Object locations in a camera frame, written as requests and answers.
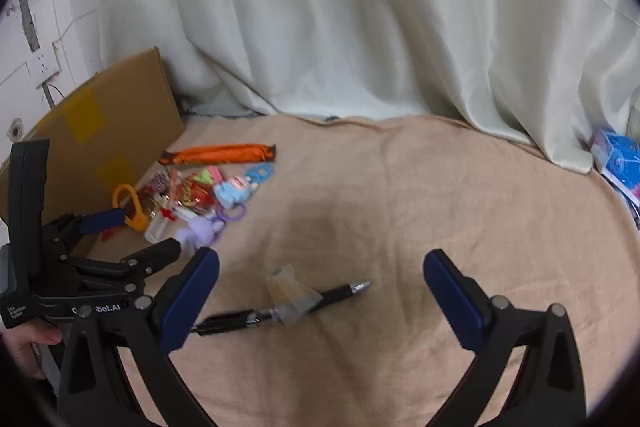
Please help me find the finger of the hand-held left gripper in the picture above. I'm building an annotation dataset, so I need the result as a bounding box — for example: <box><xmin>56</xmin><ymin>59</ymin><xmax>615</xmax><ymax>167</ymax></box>
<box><xmin>59</xmin><ymin>238</ymin><xmax>182</xmax><ymax>291</ymax></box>
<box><xmin>47</xmin><ymin>208</ymin><xmax>127</xmax><ymax>253</ymax></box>

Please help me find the white plastic tool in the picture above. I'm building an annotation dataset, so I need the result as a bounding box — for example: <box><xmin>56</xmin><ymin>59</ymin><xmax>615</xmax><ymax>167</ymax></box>
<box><xmin>144</xmin><ymin>202</ymin><xmax>201</xmax><ymax>244</ymax></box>

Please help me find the blue tissue pack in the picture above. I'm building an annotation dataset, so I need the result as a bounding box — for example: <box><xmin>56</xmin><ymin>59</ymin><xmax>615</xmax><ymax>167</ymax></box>
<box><xmin>592</xmin><ymin>129</ymin><xmax>640</xmax><ymax>192</ymax></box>

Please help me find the dark red striped packet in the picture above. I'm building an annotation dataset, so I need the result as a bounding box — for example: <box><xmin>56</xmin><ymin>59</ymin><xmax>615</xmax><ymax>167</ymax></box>
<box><xmin>140</xmin><ymin>169</ymin><xmax>171</xmax><ymax>202</ymax></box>

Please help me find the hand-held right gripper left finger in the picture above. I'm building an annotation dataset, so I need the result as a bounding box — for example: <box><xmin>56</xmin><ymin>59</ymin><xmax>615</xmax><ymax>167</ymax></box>
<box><xmin>56</xmin><ymin>247</ymin><xmax>221</xmax><ymax>427</ymax></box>

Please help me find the white curtain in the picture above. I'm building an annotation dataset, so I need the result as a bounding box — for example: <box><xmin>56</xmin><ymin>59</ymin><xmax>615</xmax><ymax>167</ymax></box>
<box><xmin>65</xmin><ymin>0</ymin><xmax>640</xmax><ymax>175</ymax></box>

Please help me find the blue doll keychain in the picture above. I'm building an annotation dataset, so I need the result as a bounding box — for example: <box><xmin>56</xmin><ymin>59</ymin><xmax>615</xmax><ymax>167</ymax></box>
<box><xmin>214</xmin><ymin>162</ymin><xmax>276</xmax><ymax>208</ymax></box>

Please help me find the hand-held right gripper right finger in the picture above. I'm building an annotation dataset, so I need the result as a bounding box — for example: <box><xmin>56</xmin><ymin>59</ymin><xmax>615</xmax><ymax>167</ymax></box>
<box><xmin>423</xmin><ymin>249</ymin><xmax>587</xmax><ymax>427</ymax></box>

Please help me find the clear plastic wrapper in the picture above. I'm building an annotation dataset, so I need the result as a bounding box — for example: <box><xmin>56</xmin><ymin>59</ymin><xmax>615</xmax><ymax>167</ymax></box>
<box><xmin>266</xmin><ymin>264</ymin><xmax>322</xmax><ymax>327</ymax></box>

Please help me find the orange pouch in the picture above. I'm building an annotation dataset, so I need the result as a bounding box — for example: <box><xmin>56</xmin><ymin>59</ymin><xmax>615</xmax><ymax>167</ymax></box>
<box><xmin>161</xmin><ymin>143</ymin><xmax>277</xmax><ymax>168</ymax></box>

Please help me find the white wall socket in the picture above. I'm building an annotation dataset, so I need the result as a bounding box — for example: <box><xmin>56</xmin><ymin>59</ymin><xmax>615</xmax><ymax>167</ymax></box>
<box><xmin>26</xmin><ymin>49</ymin><xmax>63</xmax><ymax>85</ymax></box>

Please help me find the person's left hand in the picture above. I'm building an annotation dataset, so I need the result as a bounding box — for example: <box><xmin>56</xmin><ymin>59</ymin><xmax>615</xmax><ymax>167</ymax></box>
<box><xmin>0</xmin><ymin>319</ymin><xmax>63</xmax><ymax>380</ymax></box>

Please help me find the red and green candy pack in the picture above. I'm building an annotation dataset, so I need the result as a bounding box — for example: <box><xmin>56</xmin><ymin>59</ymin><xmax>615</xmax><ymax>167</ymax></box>
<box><xmin>172</xmin><ymin>167</ymin><xmax>226</xmax><ymax>215</ymax></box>

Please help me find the beige blanket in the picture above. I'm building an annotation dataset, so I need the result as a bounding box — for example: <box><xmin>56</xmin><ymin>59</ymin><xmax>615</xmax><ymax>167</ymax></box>
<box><xmin>87</xmin><ymin>114</ymin><xmax>640</xmax><ymax>427</ymax></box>

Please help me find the black pen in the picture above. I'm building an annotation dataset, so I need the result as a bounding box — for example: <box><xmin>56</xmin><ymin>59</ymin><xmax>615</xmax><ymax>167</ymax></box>
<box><xmin>190</xmin><ymin>279</ymin><xmax>372</xmax><ymax>337</ymax></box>

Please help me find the purple toy keychain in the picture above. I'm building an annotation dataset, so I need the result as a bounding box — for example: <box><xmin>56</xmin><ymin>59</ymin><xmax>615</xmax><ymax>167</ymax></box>
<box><xmin>175</xmin><ymin>204</ymin><xmax>248</xmax><ymax>255</ymax></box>

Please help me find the black cable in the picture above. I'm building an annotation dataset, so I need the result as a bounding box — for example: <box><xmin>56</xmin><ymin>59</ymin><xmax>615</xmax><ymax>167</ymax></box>
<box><xmin>42</xmin><ymin>79</ymin><xmax>66</xmax><ymax>108</ymax></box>

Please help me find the brown cardboard box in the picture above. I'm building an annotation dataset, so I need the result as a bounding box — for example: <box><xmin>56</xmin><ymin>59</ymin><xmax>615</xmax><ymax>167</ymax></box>
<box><xmin>0</xmin><ymin>47</ymin><xmax>186</xmax><ymax>253</ymax></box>

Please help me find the orange ring keychain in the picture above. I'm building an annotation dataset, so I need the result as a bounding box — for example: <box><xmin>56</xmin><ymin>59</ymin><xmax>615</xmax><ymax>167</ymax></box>
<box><xmin>112</xmin><ymin>183</ymin><xmax>148</xmax><ymax>231</ymax></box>

